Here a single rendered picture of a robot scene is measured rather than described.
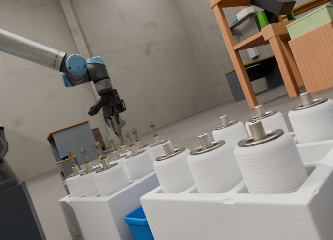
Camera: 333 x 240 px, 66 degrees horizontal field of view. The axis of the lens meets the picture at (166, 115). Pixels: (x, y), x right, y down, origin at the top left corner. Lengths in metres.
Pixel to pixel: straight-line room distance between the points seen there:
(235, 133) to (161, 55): 10.22
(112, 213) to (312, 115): 0.56
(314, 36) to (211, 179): 2.94
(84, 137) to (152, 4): 7.65
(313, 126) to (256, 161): 0.24
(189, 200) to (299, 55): 3.02
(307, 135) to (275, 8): 3.83
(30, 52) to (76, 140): 4.60
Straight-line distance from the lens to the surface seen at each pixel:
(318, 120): 0.62
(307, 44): 3.36
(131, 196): 0.80
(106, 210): 0.78
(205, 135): 0.51
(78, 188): 1.02
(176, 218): 0.56
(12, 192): 0.96
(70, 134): 5.58
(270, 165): 0.41
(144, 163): 0.87
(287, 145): 0.42
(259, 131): 0.44
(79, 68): 1.02
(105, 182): 0.81
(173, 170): 0.56
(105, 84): 1.16
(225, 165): 0.48
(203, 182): 0.50
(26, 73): 9.54
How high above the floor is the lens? 0.34
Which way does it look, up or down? level
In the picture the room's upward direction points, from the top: 20 degrees counter-clockwise
